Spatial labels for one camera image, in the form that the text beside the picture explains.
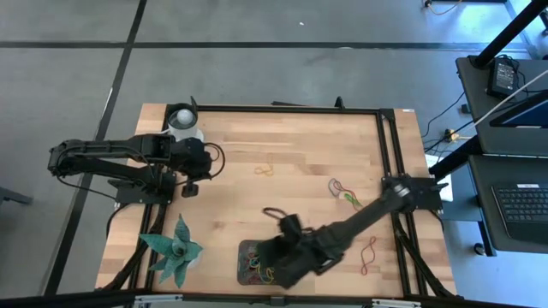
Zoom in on black left wrist camera cable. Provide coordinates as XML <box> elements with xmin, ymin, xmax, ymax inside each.
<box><xmin>203</xmin><ymin>141</ymin><xmax>226</xmax><ymax>179</ymax></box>

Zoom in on black stand strut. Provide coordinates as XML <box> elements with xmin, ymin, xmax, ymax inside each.
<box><xmin>427</xmin><ymin>134</ymin><xmax>487</xmax><ymax>181</ymax></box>

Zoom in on grey translucent plastic bin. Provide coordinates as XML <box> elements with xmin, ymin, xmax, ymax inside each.
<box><xmin>236</xmin><ymin>239</ymin><xmax>301</xmax><ymax>287</ymax></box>

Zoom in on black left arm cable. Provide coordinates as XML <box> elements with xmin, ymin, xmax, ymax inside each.
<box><xmin>54</xmin><ymin>170</ymin><xmax>119</xmax><ymax>202</ymax></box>

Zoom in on grey camera mount bar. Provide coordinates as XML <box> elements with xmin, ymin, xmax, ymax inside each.
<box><xmin>132</xmin><ymin>293</ymin><xmax>423</xmax><ymax>308</ymax></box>

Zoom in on yellow power plug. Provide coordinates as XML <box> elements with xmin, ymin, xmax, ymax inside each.
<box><xmin>443</xmin><ymin>127</ymin><xmax>472</xmax><ymax>145</ymax></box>

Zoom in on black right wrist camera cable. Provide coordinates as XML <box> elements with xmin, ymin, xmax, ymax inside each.
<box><xmin>261</xmin><ymin>206</ymin><xmax>289</xmax><ymax>222</ymax></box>

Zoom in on black base cable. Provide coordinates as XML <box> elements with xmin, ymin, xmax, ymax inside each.
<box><xmin>105</xmin><ymin>203</ymin><xmax>129</xmax><ymax>239</ymax></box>

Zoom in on black power adapter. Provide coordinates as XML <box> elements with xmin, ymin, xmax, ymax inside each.
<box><xmin>486</xmin><ymin>56</ymin><xmax>521</xmax><ymax>100</ymax></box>

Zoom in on black aluminium table frame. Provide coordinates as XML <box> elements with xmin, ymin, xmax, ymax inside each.
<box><xmin>96</xmin><ymin>96</ymin><xmax>457</xmax><ymax>300</ymax></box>

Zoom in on black floor cable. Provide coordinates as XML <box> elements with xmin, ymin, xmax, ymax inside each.
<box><xmin>421</xmin><ymin>91</ymin><xmax>468</xmax><ymax>139</ymax></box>

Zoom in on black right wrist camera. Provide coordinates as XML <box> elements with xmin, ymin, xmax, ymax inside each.
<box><xmin>278</xmin><ymin>213</ymin><xmax>306</xmax><ymax>243</ymax></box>

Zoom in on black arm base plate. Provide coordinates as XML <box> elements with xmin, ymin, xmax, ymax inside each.
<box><xmin>114</xmin><ymin>165</ymin><xmax>177</xmax><ymax>205</ymax></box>
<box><xmin>381</xmin><ymin>175</ymin><xmax>444</xmax><ymax>211</ymax></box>

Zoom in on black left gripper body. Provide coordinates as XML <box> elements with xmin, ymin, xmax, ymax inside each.
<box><xmin>170</xmin><ymin>137</ymin><xmax>214</xmax><ymax>181</ymax></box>

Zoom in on black diagonal pole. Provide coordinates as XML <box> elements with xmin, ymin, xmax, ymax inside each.
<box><xmin>469</xmin><ymin>0</ymin><xmax>548</xmax><ymax>70</ymax></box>

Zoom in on yellow rubber band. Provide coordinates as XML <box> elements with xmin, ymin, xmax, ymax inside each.
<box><xmin>254</xmin><ymin>265</ymin><xmax>276</xmax><ymax>285</ymax></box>

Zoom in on teal artificial plant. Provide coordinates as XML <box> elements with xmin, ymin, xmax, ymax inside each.
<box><xmin>138</xmin><ymin>213</ymin><xmax>205</xmax><ymax>289</ymax></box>

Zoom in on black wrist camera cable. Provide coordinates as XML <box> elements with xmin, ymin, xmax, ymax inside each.
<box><xmin>261</xmin><ymin>206</ymin><xmax>289</xmax><ymax>222</ymax></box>
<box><xmin>203</xmin><ymin>141</ymin><xmax>226</xmax><ymax>179</ymax></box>

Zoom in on white rod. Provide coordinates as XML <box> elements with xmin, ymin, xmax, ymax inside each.
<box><xmin>460</xmin><ymin>67</ymin><xmax>548</xmax><ymax>137</ymax></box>

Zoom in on black rig crossbeam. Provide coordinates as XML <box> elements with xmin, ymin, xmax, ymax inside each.
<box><xmin>0</xmin><ymin>287</ymin><xmax>548</xmax><ymax>308</ymax></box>

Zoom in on black keyboard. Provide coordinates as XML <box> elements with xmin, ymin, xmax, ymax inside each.
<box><xmin>491</xmin><ymin>182</ymin><xmax>548</xmax><ymax>246</ymax></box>

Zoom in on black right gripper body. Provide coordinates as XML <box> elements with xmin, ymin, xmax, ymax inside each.
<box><xmin>256</xmin><ymin>230</ymin><xmax>346</xmax><ymax>290</ymax></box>

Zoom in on black monitor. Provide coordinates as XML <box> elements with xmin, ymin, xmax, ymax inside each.
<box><xmin>489</xmin><ymin>88</ymin><xmax>548</xmax><ymax>129</ymax></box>

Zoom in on grey chair leg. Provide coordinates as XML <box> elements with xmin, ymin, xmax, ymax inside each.
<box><xmin>0</xmin><ymin>186</ymin><xmax>34</xmax><ymax>206</ymax></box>

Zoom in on orange cable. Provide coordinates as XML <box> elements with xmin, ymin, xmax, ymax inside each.
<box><xmin>423</xmin><ymin>0</ymin><xmax>464</xmax><ymax>16</ymax></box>

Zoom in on translucent white cup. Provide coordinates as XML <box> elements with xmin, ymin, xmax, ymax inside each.
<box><xmin>165</xmin><ymin>102</ymin><xmax>206</xmax><ymax>143</ymax></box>

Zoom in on black desk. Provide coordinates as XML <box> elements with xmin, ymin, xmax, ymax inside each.
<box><xmin>468</xmin><ymin>153</ymin><xmax>548</xmax><ymax>257</ymax></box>
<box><xmin>455</xmin><ymin>54</ymin><xmax>548</xmax><ymax>157</ymax></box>

